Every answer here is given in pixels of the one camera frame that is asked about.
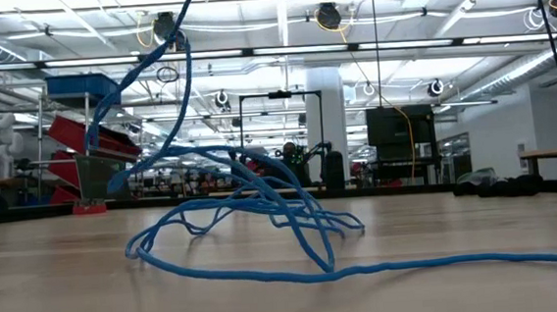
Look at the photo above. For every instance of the red plastic bin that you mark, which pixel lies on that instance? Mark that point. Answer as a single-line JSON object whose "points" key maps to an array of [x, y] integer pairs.
{"points": [[60, 168], [68, 131], [60, 195]]}

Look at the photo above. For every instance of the thin vertical pole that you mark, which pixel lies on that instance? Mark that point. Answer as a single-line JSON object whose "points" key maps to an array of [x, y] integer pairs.
{"points": [[376, 46]]}

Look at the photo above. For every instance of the black background robot arm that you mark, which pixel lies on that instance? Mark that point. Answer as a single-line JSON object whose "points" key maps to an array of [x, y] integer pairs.
{"points": [[333, 167], [235, 155]]}

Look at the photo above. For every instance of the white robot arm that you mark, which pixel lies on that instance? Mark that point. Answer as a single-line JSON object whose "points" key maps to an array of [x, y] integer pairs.
{"points": [[0, 143]]}

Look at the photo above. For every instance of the wooden side table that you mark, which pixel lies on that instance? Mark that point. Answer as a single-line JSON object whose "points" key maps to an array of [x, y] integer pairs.
{"points": [[553, 152]]}

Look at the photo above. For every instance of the blue plastic tote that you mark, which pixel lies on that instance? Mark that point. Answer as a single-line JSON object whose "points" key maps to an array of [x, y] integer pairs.
{"points": [[72, 87]]}

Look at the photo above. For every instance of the metal shelf rack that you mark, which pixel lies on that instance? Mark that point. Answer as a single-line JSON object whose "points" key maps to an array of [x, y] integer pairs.
{"points": [[41, 143]]}

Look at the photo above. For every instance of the black camera gantry frame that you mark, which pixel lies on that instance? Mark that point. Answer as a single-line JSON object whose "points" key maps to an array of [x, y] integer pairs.
{"points": [[279, 95]]}

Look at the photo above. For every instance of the white building column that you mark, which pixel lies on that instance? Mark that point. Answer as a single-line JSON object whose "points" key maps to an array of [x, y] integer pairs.
{"points": [[325, 123]]}

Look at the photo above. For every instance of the black monitor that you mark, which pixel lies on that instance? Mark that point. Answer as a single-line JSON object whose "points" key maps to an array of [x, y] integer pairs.
{"points": [[389, 128]]}

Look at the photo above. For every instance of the black aluminium table frame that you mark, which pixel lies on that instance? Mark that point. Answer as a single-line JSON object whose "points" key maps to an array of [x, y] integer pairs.
{"points": [[27, 214]]}

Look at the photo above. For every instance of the small red box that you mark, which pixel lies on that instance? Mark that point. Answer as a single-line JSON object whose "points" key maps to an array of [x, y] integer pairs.
{"points": [[89, 207]]}

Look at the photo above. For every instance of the person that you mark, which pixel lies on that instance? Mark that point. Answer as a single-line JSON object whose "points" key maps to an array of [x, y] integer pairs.
{"points": [[289, 151]]}

